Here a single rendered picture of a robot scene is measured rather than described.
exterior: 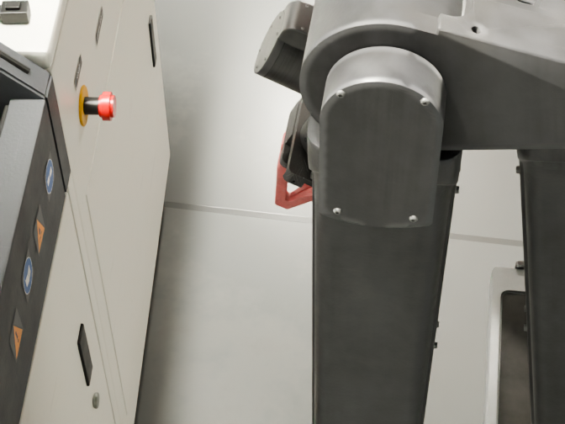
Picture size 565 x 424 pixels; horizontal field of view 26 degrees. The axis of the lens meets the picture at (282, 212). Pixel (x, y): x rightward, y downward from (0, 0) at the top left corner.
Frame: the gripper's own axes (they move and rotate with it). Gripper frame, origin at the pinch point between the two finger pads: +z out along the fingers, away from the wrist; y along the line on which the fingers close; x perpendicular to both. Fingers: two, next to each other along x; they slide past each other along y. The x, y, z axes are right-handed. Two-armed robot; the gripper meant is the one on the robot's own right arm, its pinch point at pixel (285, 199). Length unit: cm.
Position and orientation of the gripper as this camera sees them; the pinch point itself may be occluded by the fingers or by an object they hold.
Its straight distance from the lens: 116.7
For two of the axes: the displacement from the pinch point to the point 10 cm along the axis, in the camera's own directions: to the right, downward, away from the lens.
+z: -4.3, 5.4, 7.2
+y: -1.5, 7.5, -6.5
